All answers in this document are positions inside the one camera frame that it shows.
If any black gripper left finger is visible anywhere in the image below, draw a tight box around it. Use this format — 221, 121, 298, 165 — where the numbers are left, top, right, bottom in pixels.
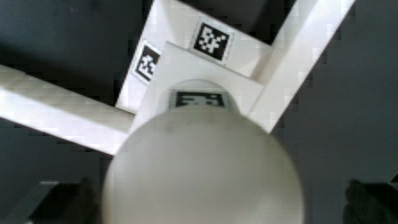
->
0, 179, 97, 224

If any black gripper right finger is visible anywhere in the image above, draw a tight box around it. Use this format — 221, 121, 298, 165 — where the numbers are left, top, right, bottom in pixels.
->
342, 180, 398, 224

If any white lamp bulb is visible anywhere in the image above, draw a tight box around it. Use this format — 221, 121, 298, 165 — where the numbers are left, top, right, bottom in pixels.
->
99, 78, 307, 224

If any white lamp base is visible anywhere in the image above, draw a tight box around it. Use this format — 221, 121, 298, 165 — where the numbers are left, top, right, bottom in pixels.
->
116, 0, 271, 127

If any white front wall bar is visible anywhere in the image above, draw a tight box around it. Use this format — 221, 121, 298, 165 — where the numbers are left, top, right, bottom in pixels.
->
0, 65, 132, 155

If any white wall bar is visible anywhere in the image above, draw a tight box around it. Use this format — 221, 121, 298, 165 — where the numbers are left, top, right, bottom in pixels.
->
0, 65, 132, 155
248, 0, 355, 131

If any white right wall bar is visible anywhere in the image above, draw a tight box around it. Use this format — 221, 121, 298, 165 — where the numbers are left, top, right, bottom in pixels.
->
248, 0, 355, 131

